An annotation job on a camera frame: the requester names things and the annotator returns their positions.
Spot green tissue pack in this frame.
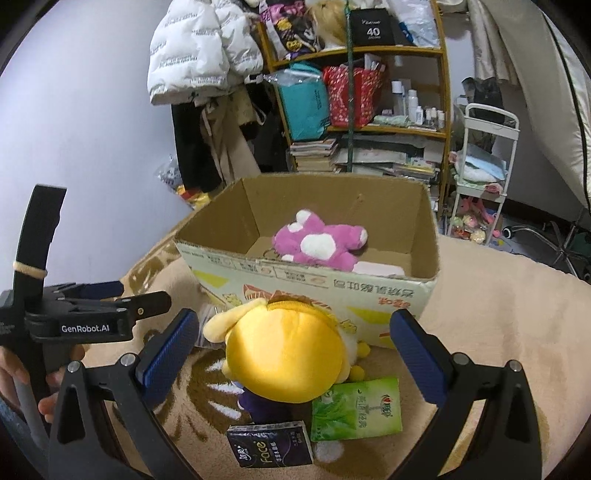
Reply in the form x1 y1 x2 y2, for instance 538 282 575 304
311 377 403 442

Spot yellow plush toy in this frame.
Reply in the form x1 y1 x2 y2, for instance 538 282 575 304
204 296 370 404

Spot person's left hand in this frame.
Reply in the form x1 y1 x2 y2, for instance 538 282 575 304
0 345 85 424

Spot white-haired dark plush doll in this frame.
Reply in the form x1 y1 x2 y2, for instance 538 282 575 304
232 381 311 426

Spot dark purple tissue pack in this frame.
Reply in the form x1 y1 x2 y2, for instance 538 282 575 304
226 421 314 469

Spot snack bags on floor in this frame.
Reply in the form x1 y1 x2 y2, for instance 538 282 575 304
154 155 211 210

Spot cardboard box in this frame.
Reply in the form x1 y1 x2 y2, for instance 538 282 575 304
175 174 440 347

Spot beige patterned rug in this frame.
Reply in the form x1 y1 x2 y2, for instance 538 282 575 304
82 216 591 480

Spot pink white plush toy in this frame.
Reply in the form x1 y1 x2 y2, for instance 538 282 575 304
271 209 369 272

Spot beige coat hanging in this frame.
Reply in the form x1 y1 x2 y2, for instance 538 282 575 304
201 86 266 184

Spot white utility cart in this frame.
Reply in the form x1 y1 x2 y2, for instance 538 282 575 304
446 102 520 245

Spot white puffer jacket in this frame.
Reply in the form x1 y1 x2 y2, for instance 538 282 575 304
147 1 264 106

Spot stack of books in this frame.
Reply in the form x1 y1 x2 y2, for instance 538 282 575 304
288 137 339 173

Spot teal bag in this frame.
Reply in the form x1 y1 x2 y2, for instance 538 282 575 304
276 63 329 142

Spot red gift bag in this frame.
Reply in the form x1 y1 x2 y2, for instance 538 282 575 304
322 66 384 128

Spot wooden shelf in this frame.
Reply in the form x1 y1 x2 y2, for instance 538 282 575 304
257 1 451 207

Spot white softbox curtain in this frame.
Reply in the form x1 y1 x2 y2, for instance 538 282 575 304
467 1 590 208

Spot black box with 40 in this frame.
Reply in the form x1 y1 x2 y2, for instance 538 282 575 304
349 8 396 46

